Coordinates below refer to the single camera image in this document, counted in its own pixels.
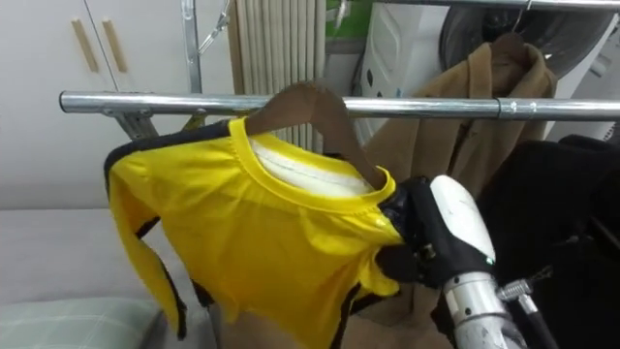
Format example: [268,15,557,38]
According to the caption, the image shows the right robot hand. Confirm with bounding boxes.
[375,174,498,291]

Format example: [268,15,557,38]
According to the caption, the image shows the brown wooden clothes hanger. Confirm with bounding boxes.
[244,79,388,191]

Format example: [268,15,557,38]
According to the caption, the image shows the yellow shirt with black trim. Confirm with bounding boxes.
[103,117,406,349]

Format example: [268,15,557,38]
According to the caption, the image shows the brown coat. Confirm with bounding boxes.
[222,41,558,349]

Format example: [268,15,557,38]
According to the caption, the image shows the black garment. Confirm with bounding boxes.
[430,134,620,349]

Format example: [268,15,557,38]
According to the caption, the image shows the white washing machine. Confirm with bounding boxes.
[357,0,620,142]

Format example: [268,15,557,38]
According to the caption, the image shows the dark wooden coat hanger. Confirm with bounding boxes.
[493,0,553,62]

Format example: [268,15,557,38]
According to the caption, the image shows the green package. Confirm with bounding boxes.
[325,0,374,40]

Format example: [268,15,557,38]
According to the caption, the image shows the beige curtain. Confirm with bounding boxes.
[227,0,328,154]

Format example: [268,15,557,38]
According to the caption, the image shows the metal clothes rack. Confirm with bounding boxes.
[58,0,620,142]

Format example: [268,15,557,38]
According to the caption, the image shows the grey bed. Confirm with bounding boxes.
[0,207,219,349]

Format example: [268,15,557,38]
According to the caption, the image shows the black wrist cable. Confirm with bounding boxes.
[496,278,561,349]

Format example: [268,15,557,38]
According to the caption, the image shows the white wardrobe with wooden handles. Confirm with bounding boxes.
[0,0,238,210]

